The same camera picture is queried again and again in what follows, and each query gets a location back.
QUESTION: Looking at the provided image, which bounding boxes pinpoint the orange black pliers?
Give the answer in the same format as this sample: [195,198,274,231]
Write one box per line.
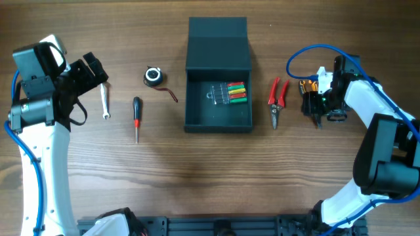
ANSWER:
[299,80,322,128]

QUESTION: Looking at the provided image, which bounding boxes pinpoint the red handled snips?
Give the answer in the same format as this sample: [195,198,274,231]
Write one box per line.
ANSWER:
[268,77,289,129]

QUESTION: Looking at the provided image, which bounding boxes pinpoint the black red screwdriver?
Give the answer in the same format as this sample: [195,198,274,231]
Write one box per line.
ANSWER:
[133,96,142,143]

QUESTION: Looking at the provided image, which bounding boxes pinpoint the black round tape measure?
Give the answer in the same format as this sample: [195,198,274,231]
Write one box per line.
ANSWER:
[143,66,178,102]

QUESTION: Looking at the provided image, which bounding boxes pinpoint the clear case colored screwdrivers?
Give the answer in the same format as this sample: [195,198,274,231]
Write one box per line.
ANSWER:
[206,82,248,105]

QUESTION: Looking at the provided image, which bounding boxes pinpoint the dark green box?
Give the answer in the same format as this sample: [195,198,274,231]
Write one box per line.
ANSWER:
[184,17,253,133]

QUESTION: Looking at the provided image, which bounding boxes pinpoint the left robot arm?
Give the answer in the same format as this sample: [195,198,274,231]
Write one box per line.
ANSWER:
[4,35,108,235]

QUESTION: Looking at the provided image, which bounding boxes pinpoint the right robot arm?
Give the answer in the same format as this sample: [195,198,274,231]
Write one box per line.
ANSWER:
[301,55,419,235]

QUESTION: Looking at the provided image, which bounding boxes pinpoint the silver combination wrench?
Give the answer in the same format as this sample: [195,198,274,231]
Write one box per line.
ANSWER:
[100,83,111,120]

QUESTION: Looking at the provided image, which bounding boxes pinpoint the right blue cable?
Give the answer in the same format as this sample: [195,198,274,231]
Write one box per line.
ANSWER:
[285,43,420,236]

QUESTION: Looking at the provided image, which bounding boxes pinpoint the blue cable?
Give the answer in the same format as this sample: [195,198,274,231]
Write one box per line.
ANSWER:
[285,43,420,236]
[3,69,47,236]

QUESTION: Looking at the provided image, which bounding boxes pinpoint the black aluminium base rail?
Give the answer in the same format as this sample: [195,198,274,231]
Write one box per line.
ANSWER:
[77,214,369,236]

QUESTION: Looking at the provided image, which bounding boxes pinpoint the left blue cable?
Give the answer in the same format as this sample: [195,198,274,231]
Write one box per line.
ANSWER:
[3,69,47,236]

